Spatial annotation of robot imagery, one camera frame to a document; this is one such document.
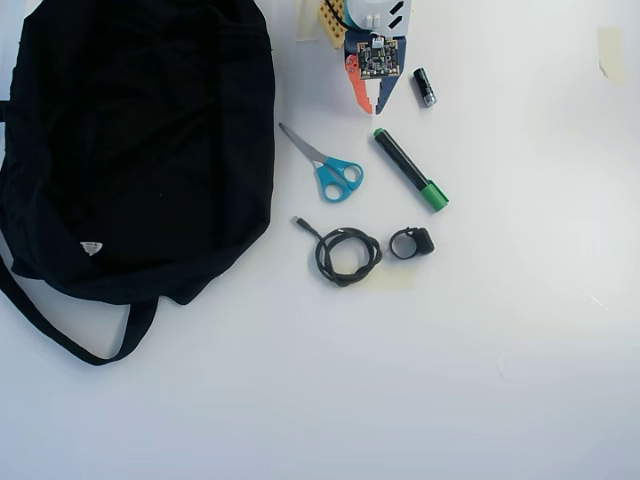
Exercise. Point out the beige masking tape strip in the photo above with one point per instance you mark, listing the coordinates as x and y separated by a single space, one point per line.
397 280
612 55
306 22

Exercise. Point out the black marker green cap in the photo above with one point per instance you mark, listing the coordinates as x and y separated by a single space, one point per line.
406 167

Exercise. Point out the camera circuit board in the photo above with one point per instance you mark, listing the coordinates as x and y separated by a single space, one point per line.
377 59

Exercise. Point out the yellow perforated base block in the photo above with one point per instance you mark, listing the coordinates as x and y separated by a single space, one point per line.
332 27

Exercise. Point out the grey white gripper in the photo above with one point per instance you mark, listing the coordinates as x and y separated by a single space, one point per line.
361 93

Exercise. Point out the black fabric bag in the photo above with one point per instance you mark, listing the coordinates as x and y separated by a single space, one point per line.
125 150

